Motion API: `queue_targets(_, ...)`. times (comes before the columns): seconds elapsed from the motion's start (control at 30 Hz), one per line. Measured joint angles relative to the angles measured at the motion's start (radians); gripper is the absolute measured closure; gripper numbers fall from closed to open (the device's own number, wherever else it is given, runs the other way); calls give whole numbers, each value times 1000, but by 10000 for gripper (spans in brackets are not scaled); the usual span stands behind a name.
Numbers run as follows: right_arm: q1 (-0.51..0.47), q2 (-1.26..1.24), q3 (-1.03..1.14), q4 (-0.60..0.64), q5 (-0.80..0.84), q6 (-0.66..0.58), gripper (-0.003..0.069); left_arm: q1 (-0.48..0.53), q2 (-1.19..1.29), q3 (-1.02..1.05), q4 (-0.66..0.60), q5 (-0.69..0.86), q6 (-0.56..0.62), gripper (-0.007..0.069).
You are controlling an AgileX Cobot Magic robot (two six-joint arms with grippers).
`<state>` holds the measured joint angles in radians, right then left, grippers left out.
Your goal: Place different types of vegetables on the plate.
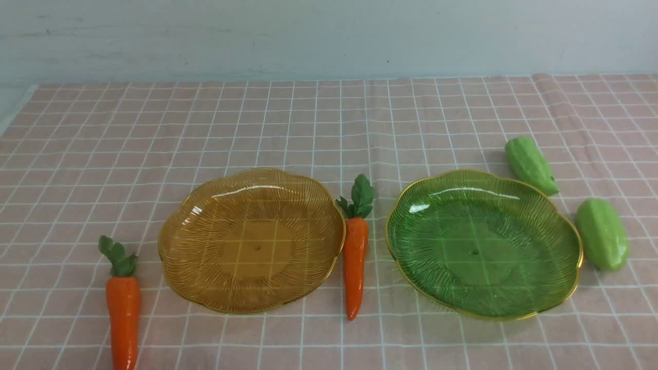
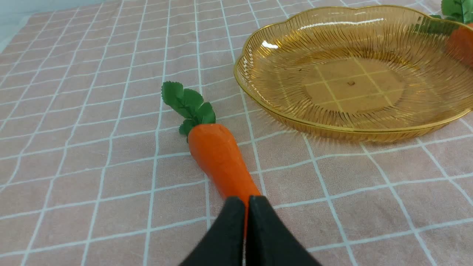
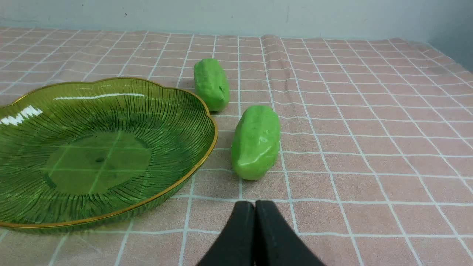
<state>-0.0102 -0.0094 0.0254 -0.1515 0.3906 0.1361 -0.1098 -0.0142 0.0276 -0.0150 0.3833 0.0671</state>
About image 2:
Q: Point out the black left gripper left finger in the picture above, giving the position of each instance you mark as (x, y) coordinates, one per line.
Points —
(222, 245)

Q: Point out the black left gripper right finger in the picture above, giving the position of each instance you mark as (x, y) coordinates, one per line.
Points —
(269, 242)

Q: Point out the orange toy carrot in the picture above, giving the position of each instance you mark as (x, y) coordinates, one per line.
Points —
(457, 22)
(211, 144)

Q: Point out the pink checked tablecloth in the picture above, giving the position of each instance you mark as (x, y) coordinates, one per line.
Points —
(95, 173)

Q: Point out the amber glass plate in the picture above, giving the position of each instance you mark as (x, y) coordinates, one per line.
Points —
(372, 74)

